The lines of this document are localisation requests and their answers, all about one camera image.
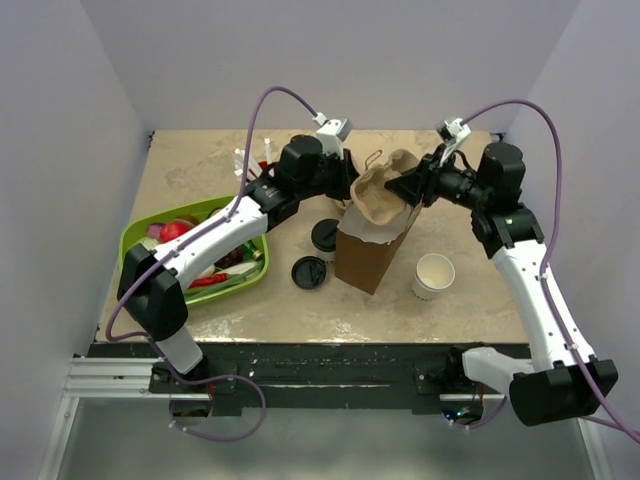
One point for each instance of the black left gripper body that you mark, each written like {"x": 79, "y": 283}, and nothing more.
{"x": 332, "y": 178}

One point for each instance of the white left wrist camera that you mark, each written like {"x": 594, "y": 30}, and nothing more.
{"x": 333, "y": 133}

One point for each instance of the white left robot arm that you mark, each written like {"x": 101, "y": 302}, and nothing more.
{"x": 152, "y": 283}

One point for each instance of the red toy chili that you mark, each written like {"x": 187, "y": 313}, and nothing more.
{"x": 209, "y": 280}

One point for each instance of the brown paper bag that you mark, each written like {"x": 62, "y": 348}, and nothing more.
{"x": 364, "y": 251}

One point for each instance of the red toy apple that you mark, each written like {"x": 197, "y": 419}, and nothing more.
{"x": 172, "y": 230}

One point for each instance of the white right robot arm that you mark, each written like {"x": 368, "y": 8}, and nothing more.
{"x": 563, "y": 378}

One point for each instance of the toy purple grapes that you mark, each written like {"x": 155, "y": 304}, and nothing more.
{"x": 233, "y": 258}

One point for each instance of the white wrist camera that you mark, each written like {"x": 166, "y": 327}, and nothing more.
{"x": 333, "y": 133}
{"x": 453, "y": 133}

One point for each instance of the white toy radish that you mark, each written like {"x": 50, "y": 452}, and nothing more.
{"x": 239, "y": 268}

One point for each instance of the black coffee lid on table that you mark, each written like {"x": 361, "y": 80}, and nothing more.
{"x": 309, "y": 272}

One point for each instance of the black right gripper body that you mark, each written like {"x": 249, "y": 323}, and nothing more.
{"x": 459, "y": 185}

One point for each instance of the white paper cup stack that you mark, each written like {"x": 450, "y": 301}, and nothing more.
{"x": 434, "y": 274}

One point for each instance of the green toy cabbage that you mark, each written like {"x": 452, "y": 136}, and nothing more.
{"x": 149, "y": 243}

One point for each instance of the cardboard cup carrier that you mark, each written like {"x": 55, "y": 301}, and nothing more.
{"x": 368, "y": 192}
{"x": 341, "y": 206}

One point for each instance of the black coffee lid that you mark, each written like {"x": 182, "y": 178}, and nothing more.
{"x": 324, "y": 234}
{"x": 309, "y": 272}

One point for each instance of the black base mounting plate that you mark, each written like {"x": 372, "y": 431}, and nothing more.
{"x": 235, "y": 376}

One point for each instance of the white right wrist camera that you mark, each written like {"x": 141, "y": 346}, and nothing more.
{"x": 453, "y": 133}

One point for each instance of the green plastic tray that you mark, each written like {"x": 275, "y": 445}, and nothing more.
{"x": 255, "y": 249}

